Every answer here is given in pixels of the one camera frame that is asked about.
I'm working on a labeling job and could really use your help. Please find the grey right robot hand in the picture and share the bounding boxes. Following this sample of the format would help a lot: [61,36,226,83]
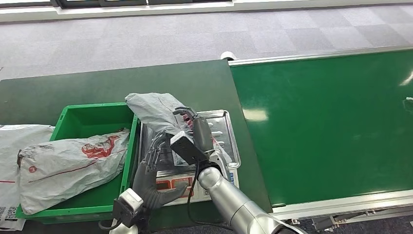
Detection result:
[172,106,216,155]

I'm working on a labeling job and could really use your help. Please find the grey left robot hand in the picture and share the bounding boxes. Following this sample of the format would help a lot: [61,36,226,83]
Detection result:
[132,131,190,211]

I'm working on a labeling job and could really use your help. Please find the plain grey courier package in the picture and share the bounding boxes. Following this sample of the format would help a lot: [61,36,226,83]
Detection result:
[125,93,233,167]

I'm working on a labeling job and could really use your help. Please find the green plastic basket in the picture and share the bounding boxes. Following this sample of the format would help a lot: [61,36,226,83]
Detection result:
[15,102,141,225]

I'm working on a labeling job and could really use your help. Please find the grey package with red print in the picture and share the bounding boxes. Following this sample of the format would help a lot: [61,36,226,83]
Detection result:
[17,128,131,216]

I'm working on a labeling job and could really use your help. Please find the steel scale tray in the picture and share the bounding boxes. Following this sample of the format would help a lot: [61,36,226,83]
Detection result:
[138,110,242,171]

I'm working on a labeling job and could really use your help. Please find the dark green table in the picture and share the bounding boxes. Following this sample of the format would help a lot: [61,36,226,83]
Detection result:
[0,59,273,234]

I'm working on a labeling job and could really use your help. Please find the green conveyor belt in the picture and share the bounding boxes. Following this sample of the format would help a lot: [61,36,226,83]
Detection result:
[229,48,413,207]

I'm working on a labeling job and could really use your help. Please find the white courier bag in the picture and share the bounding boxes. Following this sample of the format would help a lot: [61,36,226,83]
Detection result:
[0,124,56,232]

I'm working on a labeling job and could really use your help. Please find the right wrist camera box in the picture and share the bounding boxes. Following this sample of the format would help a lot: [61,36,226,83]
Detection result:
[170,131,210,166]

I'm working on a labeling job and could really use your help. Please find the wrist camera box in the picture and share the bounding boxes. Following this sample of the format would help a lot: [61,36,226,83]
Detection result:
[112,188,145,229]
[170,131,210,166]

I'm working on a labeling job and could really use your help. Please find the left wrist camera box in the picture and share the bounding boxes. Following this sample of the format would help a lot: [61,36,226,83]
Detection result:
[112,188,145,229]

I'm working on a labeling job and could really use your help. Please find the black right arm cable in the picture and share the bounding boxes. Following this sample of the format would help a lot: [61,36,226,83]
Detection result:
[186,161,235,232]

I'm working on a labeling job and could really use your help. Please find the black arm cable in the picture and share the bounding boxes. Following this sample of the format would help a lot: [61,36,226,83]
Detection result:
[98,219,124,232]
[186,161,235,232]

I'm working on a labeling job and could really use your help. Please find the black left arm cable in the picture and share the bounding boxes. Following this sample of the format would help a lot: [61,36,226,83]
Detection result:
[98,219,124,232]

